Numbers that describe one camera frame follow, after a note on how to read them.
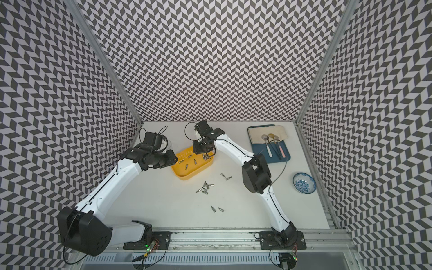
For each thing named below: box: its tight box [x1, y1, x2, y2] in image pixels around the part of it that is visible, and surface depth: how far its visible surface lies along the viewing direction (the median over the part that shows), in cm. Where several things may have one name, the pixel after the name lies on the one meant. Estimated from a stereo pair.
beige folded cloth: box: [248, 124, 288, 144], surface depth 112 cm
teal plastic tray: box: [250, 140, 291, 164], surface depth 107 cm
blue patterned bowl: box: [292, 172, 317, 195], surface depth 90 cm
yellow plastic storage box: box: [171, 146, 215, 181], surface depth 99 cm
